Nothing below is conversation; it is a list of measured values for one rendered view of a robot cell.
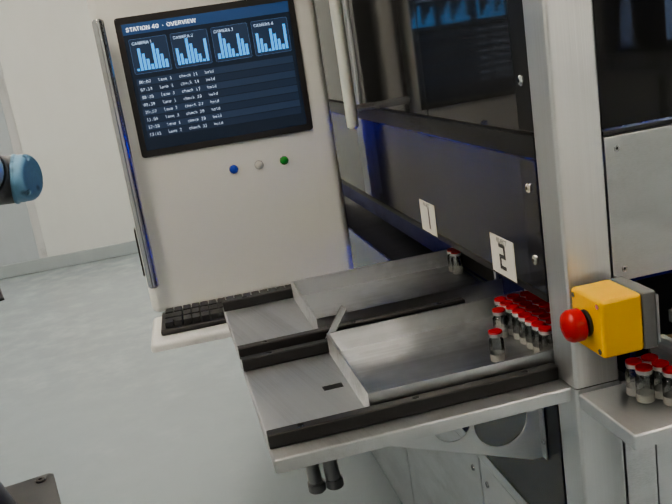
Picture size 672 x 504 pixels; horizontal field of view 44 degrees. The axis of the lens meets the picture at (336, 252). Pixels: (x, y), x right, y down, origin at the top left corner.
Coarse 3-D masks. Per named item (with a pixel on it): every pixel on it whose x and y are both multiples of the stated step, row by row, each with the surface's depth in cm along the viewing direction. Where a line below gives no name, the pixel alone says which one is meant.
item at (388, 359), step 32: (416, 320) 136; (448, 320) 137; (480, 320) 138; (352, 352) 133; (384, 352) 131; (416, 352) 129; (448, 352) 127; (480, 352) 125; (512, 352) 123; (544, 352) 113; (352, 384) 119; (384, 384) 119; (416, 384) 110; (448, 384) 111
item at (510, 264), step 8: (496, 240) 124; (504, 240) 121; (496, 248) 125; (512, 248) 119; (496, 256) 125; (512, 256) 119; (496, 264) 126; (504, 264) 123; (512, 264) 120; (504, 272) 124; (512, 272) 121; (512, 280) 121
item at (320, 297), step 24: (384, 264) 169; (408, 264) 170; (432, 264) 171; (312, 288) 167; (336, 288) 168; (360, 288) 166; (384, 288) 163; (408, 288) 161; (432, 288) 159; (456, 288) 146; (480, 288) 147; (312, 312) 145; (336, 312) 153; (360, 312) 143; (384, 312) 144
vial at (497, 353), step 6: (492, 336) 119; (498, 336) 119; (492, 342) 120; (498, 342) 119; (492, 348) 120; (498, 348) 120; (504, 348) 120; (492, 354) 120; (498, 354) 120; (504, 354) 120; (492, 360) 121; (498, 360) 120
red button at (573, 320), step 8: (568, 312) 99; (576, 312) 98; (560, 320) 100; (568, 320) 98; (576, 320) 98; (584, 320) 98; (560, 328) 100; (568, 328) 98; (576, 328) 98; (584, 328) 98; (568, 336) 99; (576, 336) 98; (584, 336) 98
